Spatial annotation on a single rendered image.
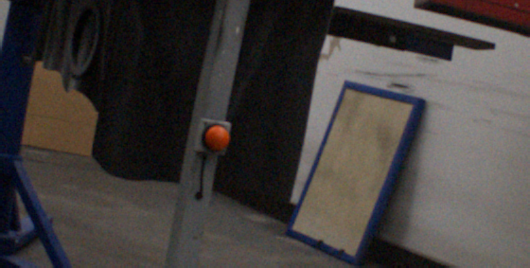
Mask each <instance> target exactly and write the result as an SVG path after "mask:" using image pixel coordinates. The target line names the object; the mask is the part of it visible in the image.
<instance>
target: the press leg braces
mask: <svg viewBox="0 0 530 268"><path fill-rule="evenodd" d="M9 176H10V178H11V180H12V182H13V184H14V185H15V191H14V196H13V206H12V211H11V219H10V223H9V227H10V229H9V230H10V231H11V232H13V233H14V234H15V235H16V236H18V237H20V236H22V234H24V233H26V232H27V231H26V230H24V229H21V222H20V213H19V204H18V199H17V194H16V190H17V192H18V194H19V196H20V198H21V200H22V202H23V204H24V206H25V209H26V212H27V214H28V216H29V218H30V220H31V222H32V224H33V226H34V227H35V229H36V231H37V233H38V236H39V239H40V241H41V243H42V245H43V247H44V250H45V252H46V253H47V255H48V257H49V259H50V261H51V263H52V265H53V267H54V268H73V267H72V265H71V263H70V262H69V260H68V258H67V256H66V254H65V252H64V250H63V248H62V246H61V244H60V242H59V240H58V238H57V236H56V233H55V230H54V227H53V226H52V224H51V222H50V221H49V219H48V217H47V215H46V213H45V211H44V208H43V206H42V205H41V203H40V200H39V197H38V195H37V193H36V191H35V189H34V187H33V186H32V184H31V182H30V181H29V177H28V175H27V172H26V170H25V168H24V166H23V164H22V162H21V161H12V162H11V169H10V174H9Z"/></svg>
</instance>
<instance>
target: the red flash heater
mask: <svg viewBox="0 0 530 268"><path fill-rule="evenodd" d="M414 8H415V9H422V10H423V11H427V12H432V13H436V14H441V15H446V16H449V17H454V18H456V19H458V20H462V21H467V22H471V23H475V24H479V25H484V26H488V27H492V28H496V29H499V30H504V31H507V32H511V33H516V34H520V35H523V36H526V37H528V38H530V0H415V3H414Z"/></svg>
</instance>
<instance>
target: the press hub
mask: <svg viewBox="0 0 530 268"><path fill-rule="evenodd" d="M8 1H10V4H9V12H8V18H7V21H6V26H5V31H4V36H3V41H2V45H1V49H0V159H1V162H0V255H1V256H11V255H15V249H16V247H17V246H18V240H17V236H16V235H15V234H14V233H13V232H11V231H10V230H9V229H10V227H9V223H10V219H11V211H12V206H13V196H14V191H15V185H14V184H13V182H12V180H11V178H10V176H9V174H10V169H11V162H12V161H21V162H22V163H23V159H24V157H23V156H22V155H21V154H20V150H21V145H22V141H23V136H24V127H25V122H26V117H27V108H28V104H29V97H30V89H31V84H32V80H33V76H34V70H35V66H36V63H33V64H30V62H31V59H32V54H33V52H34V47H35V44H36V41H37V36H38V32H39V28H40V23H41V21H42V17H43V12H44V6H45V1H46V0H8Z"/></svg>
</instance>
